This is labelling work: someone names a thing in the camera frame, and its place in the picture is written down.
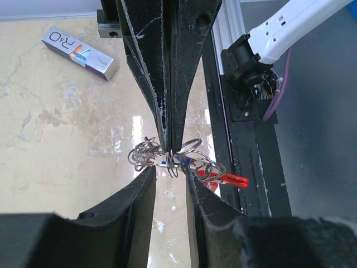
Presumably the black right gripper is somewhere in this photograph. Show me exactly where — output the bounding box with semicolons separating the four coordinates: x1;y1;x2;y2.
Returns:
97;0;222;152

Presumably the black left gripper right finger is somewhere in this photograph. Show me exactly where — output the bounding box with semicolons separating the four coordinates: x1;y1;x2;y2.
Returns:
185;171;356;267

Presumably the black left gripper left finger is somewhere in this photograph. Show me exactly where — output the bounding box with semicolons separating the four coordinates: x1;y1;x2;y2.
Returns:
1;167;156;267

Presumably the key bunch with red carabiner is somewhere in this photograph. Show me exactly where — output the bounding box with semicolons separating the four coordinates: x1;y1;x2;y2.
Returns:
127;137;249;192

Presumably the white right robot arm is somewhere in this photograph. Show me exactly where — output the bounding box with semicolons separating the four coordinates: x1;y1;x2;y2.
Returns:
97;1;348;153

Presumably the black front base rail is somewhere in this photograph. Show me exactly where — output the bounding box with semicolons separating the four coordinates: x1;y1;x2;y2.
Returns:
202;34;292;217

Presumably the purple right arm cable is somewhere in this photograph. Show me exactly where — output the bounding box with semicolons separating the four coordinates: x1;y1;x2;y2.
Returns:
263;47;292;122

